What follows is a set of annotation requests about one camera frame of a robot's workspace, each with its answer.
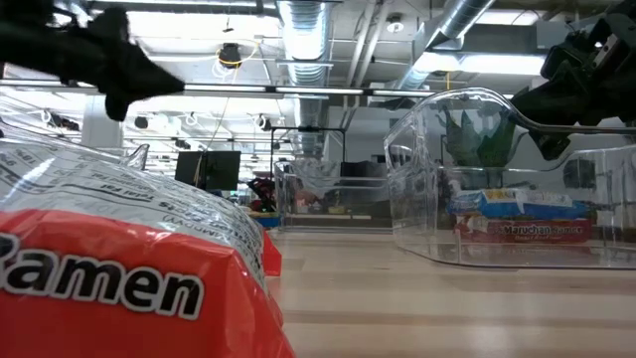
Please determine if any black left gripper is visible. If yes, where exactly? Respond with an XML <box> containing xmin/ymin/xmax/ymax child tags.
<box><xmin>0</xmin><ymin>0</ymin><xmax>186</xmax><ymax>122</ymax></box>

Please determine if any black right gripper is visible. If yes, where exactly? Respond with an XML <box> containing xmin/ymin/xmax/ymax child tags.
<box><xmin>511</xmin><ymin>12</ymin><xmax>636</xmax><ymax>161</ymax></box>

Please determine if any red Maruchan ramen pack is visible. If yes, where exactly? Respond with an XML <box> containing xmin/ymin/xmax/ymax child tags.
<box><xmin>453</xmin><ymin>214</ymin><xmax>593</xmax><ymax>245</ymax></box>

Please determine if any orange Maruchan ramen pack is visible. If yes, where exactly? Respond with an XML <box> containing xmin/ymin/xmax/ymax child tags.
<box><xmin>0</xmin><ymin>122</ymin><xmax>298</xmax><ymax>358</ymax></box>
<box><xmin>260</xmin><ymin>229</ymin><xmax>283</xmax><ymax>277</ymax></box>

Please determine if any green plant in white pot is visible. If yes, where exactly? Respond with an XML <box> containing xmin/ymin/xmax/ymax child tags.
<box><xmin>436</xmin><ymin>105</ymin><xmax>519</xmax><ymax>190</ymax></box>

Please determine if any clear plastic storage bin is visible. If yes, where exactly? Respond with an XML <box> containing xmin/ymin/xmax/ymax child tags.
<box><xmin>383</xmin><ymin>88</ymin><xmax>636</xmax><ymax>271</ymax></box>
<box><xmin>272</xmin><ymin>157</ymin><xmax>398</xmax><ymax>234</ymax></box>
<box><xmin>0</xmin><ymin>116</ymin><xmax>150</xmax><ymax>173</ymax></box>

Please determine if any black ceiling-mounted device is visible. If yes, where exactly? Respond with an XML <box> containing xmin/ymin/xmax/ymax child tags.
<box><xmin>217</xmin><ymin>42</ymin><xmax>243</xmax><ymax>70</ymax></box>

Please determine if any black computer monitor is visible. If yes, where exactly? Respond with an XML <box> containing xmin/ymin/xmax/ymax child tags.
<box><xmin>202</xmin><ymin>150</ymin><xmax>242</xmax><ymax>192</ymax></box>
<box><xmin>174</xmin><ymin>150</ymin><xmax>204</xmax><ymax>188</ymax></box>

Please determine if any person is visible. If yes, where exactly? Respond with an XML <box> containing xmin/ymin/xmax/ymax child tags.
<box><xmin>246</xmin><ymin>177</ymin><xmax>277</xmax><ymax>214</ymax></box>

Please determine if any dark wall-mounted box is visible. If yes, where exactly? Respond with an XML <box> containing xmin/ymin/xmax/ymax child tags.
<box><xmin>563</xmin><ymin>157</ymin><xmax>597</xmax><ymax>190</ymax></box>

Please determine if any silver ceiling air duct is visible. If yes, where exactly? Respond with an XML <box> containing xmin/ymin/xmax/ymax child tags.
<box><xmin>275</xmin><ymin>0</ymin><xmax>333</xmax><ymax>156</ymax></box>
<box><xmin>395</xmin><ymin>0</ymin><xmax>498</xmax><ymax>91</ymax></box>

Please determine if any black ceiling light rail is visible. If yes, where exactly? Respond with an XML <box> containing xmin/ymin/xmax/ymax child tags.
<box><xmin>0</xmin><ymin>78</ymin><xmax>516</xmax><ymax>100</ymax></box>

